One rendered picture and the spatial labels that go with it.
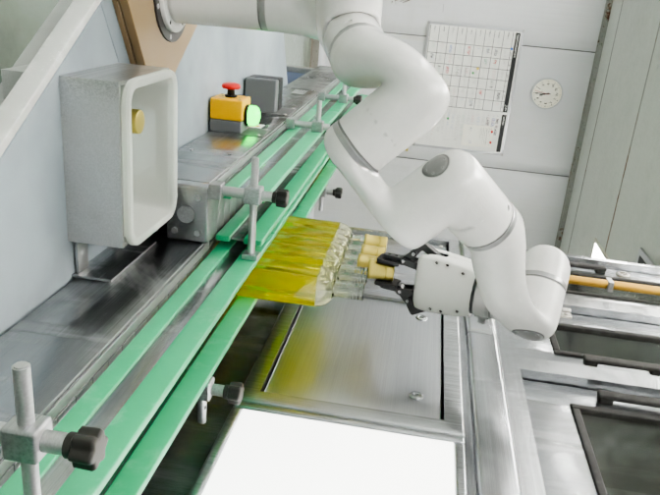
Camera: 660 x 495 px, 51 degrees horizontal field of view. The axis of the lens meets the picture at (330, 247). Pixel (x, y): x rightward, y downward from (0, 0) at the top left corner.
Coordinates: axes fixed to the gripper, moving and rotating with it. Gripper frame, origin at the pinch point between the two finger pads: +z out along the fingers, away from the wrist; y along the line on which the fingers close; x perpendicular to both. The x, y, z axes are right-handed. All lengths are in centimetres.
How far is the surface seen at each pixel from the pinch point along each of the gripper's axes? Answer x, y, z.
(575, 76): -604, -15, 20
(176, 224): 18.1, 7.1, 30.8
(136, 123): 29.1, 25.1, 29.7
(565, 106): -604, -44, 23
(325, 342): 4.2, -14.4, 8.9
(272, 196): 14.0, 13.6, 15.9
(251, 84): -46, 21, 54
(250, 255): 14.9, 3.4, 18.7
